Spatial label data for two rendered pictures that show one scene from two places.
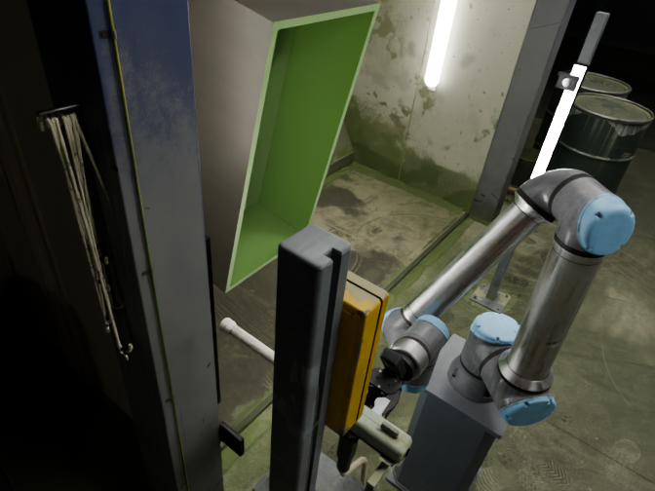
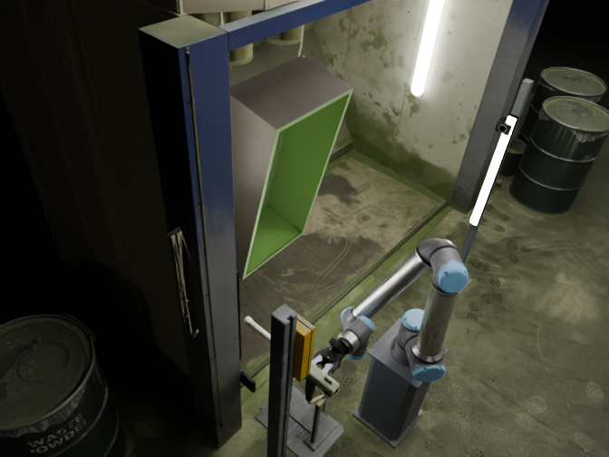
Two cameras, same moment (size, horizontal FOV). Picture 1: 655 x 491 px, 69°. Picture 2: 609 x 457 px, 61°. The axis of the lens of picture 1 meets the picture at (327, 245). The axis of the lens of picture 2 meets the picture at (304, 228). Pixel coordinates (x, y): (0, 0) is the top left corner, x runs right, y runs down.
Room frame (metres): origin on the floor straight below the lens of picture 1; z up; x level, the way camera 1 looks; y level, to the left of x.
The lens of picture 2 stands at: (-0.57, -0.11, 2.86)
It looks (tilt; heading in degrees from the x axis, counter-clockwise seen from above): 42 degrees down; 5
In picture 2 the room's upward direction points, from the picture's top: 5 degrees clockwise
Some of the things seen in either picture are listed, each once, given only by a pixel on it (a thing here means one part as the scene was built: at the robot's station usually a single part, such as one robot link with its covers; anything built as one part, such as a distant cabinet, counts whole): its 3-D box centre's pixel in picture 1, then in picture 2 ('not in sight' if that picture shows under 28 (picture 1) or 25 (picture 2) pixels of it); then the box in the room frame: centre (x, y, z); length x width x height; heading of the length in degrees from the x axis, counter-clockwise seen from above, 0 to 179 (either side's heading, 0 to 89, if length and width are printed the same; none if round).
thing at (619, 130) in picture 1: (586, 161); (557, 157); (3.54, -1.94, 0.44); 0.59 x 0.58 x 0.89; 161
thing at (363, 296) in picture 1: (328, 350); (294, 345); (0.46, -0.02, 1.42); 0.12 x 0.06 x 0.26; 57
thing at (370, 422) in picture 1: (303, 403); (287, 364); (0.63, 0.01, 1.05); 0.49 x 0.05 x 0.23; 57
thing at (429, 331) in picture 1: (423, 340); (359, 331); (0.84, -0.26, 1.07); 0.12 x 0.09 x 0.10; 146
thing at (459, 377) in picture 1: (479, 369); (410, 345); (1.09, -0.56, 0.69); 0.19 x 0.19 x 0.10
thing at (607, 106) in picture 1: (610, 108); (577, 114); (3.54, -1.94, 0.86); 0.54 x 0.54 x 0.01
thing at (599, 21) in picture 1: (535, 183); (485, 197); (2.28, -1.05, 0.82); 0.05 x 0.05 x 1.64; 57
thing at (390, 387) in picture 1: (388, 383); (334, 355); (0.70, -0.17, 1.06); 0.12 x 0.08 x 0.09; 146
